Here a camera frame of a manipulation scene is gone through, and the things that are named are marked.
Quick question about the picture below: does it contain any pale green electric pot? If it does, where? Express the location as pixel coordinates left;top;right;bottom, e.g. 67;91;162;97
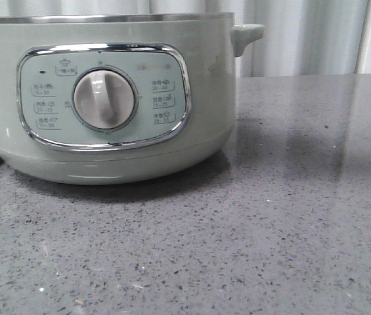
0;12;264;185

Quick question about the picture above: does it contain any grey round control knob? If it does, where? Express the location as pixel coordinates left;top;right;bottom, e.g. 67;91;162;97
73;68;137;131

